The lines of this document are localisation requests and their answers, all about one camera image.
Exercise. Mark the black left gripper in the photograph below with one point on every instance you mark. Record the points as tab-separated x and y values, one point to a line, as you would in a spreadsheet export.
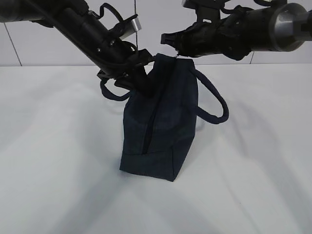
132	73

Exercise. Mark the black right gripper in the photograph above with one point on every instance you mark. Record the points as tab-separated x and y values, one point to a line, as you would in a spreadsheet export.
199	39

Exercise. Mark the navy blue insulated lunch bag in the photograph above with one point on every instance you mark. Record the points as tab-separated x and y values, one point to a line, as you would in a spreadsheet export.
159	131

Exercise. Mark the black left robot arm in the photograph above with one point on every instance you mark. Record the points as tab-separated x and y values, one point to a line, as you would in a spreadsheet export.
101	37

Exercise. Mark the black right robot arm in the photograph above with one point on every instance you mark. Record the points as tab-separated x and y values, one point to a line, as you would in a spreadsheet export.
278	26

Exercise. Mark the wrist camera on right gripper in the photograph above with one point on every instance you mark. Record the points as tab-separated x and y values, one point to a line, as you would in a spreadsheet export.
205	9

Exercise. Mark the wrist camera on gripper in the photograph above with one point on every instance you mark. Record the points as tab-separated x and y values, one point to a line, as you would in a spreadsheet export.
126	27
205	9

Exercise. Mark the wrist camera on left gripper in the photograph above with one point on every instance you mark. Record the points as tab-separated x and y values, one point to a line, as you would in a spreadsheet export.
126	27

